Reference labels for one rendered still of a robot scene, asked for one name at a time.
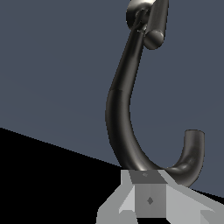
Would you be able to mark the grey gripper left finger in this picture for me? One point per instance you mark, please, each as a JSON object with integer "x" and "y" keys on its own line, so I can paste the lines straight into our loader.
{"x": 116, "y": 201}

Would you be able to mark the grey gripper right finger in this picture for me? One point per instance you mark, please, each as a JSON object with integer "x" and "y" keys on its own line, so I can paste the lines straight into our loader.
{"x": 189, "y": 204}

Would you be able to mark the dark metal round faucet hub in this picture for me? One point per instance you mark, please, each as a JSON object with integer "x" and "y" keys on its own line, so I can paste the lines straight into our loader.
{"x": 135, "y": 8}

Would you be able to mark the black curved hook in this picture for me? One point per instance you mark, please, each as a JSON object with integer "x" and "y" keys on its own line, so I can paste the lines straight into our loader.
{"x": 118, "y": 122}

